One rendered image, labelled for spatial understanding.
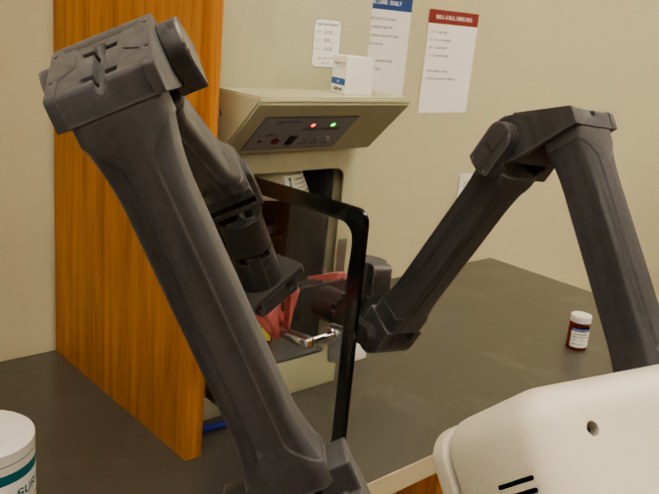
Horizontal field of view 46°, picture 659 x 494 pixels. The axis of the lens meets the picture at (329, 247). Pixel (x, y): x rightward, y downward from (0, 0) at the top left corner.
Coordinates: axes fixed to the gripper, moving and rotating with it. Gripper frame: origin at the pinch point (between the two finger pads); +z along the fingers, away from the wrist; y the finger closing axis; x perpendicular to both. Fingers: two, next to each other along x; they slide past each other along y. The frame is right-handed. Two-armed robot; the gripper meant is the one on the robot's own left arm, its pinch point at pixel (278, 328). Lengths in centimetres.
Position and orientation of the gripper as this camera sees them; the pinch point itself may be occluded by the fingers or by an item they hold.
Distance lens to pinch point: 110.7
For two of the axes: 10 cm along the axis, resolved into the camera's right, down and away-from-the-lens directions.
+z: 2.2, 7.9, 5.7
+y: -6.5, 5.5, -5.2
